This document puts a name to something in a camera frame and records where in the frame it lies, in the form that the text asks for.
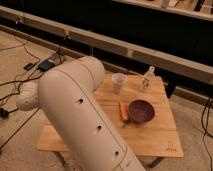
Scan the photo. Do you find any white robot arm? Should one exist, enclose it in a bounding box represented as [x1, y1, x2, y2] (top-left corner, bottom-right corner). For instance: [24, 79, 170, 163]
[16, 56, 145, 171]

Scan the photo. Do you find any translucent ceramic cup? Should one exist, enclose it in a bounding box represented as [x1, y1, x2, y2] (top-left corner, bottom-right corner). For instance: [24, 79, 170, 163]
[112, 73, 127, 94]

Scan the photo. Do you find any orange carrot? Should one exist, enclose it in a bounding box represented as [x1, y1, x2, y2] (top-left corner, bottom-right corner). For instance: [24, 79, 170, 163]
[119, 103, 129, 121]

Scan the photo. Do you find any purple bowl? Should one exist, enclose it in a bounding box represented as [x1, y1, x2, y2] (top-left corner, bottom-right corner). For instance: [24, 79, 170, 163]
[128, 100, 155, 124]

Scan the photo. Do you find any clear spray bottle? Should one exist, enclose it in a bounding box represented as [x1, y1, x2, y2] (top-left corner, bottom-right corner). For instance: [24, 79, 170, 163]
[140, 66, 155, 91]

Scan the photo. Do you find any wooden table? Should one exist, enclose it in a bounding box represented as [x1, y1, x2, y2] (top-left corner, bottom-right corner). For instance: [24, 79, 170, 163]
[35, 73, 185, 159]

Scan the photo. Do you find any dark blue power box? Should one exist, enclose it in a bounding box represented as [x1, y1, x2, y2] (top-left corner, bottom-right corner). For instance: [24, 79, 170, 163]
[38, 60, 55, 72]

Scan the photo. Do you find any small black device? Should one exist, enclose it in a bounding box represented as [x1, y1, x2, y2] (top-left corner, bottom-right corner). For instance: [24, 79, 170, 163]
[24, 63, 36, 71]

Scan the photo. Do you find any black plug adapter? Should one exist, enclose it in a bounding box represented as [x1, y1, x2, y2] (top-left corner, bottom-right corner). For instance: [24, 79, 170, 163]
[0, 108, 9, 119]

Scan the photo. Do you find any black floor cable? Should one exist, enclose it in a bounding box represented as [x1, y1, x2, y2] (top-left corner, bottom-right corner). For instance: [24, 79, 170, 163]
[0, 71, 46, 114]

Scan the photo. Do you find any black cable right side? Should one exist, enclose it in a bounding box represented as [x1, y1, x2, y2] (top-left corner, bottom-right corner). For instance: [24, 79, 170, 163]
[200, 96, 213, 171]

